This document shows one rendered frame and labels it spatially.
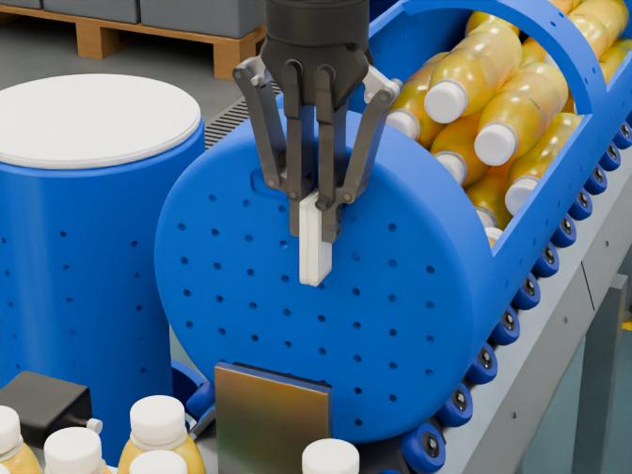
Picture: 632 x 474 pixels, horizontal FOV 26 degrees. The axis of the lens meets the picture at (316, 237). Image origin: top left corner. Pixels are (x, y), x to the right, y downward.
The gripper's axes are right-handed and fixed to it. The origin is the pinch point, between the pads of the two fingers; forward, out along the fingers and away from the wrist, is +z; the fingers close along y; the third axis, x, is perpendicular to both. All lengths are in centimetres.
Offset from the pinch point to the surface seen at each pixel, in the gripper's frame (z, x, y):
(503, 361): 23.1, 24.7, 9.2
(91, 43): 110, 307, -221
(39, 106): 12, 41, -54
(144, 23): 100, 308, -199
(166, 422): 8.1, -16.4, -4.3
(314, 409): 12.6, -4.5, 1.9
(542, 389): 30.1, 32.2, 11.6
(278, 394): 12.0, -4.5, -1.2
